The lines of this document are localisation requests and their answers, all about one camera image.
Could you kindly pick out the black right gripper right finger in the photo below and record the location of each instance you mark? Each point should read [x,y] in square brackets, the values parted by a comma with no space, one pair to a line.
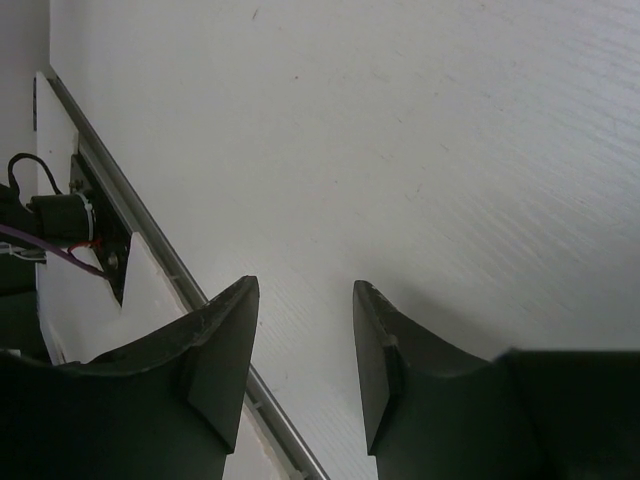
[434,411]

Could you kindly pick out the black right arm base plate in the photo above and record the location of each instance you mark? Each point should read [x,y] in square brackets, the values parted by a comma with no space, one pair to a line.
[113,238]

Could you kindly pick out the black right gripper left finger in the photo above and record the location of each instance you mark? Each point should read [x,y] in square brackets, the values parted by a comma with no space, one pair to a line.
[166,406]

